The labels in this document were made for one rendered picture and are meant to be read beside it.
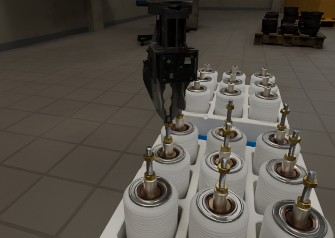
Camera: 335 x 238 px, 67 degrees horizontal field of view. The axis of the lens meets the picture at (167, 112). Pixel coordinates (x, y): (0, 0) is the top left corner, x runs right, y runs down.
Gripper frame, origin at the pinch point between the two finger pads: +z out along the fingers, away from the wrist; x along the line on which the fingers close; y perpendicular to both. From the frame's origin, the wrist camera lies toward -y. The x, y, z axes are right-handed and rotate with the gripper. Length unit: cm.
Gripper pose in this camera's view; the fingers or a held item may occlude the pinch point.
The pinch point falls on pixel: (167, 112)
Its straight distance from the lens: 50.9
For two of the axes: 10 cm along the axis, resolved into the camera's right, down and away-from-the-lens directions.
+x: 9.8, -0.9, 1.8
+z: 0.0, 9.0, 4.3
